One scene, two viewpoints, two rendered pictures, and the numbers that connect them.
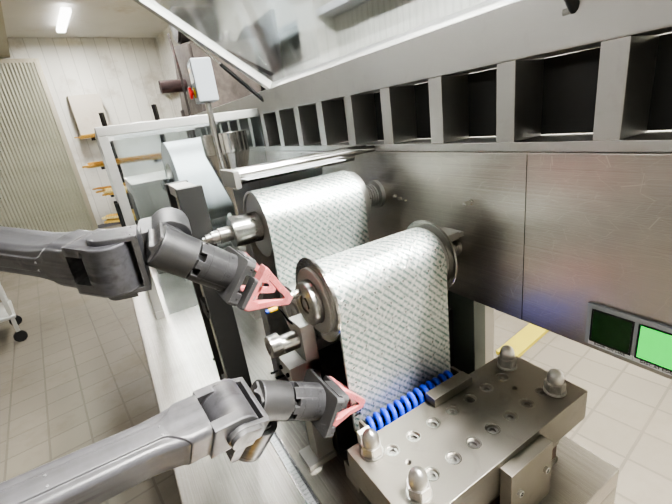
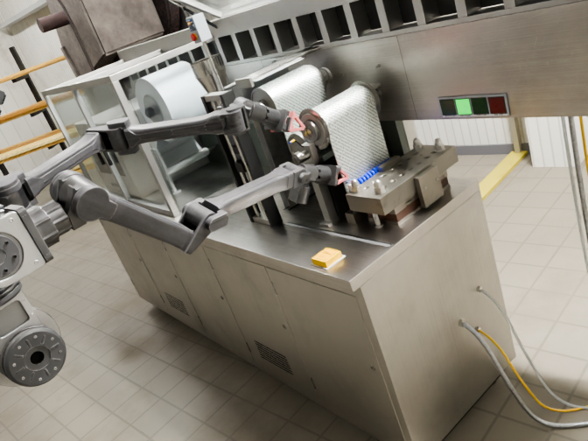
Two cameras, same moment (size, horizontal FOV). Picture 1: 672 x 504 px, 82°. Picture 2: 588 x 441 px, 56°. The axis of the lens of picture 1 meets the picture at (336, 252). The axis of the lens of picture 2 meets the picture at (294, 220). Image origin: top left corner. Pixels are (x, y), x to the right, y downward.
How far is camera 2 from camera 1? 129 cm
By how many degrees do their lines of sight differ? 4
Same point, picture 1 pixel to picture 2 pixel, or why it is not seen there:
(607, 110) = (418, 13)
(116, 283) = (241, 126)
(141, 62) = not seen: outside the picture
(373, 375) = (349, 162)
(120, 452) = (267, 178)
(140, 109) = not seen: outside the picture
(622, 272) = (444, 79)
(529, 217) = (405, 66)
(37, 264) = (205, 126)
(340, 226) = (311, 97)
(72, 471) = (255, 183)
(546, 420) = (434, 159)
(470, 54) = not seen: outside the picture
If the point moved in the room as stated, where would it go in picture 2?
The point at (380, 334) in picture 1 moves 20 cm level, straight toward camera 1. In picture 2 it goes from (348, 139) to (360, 155)
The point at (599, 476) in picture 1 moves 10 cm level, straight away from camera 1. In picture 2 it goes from (468, 184) to (474, 171)
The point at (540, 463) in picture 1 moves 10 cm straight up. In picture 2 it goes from (432, 175) to (425, 147)
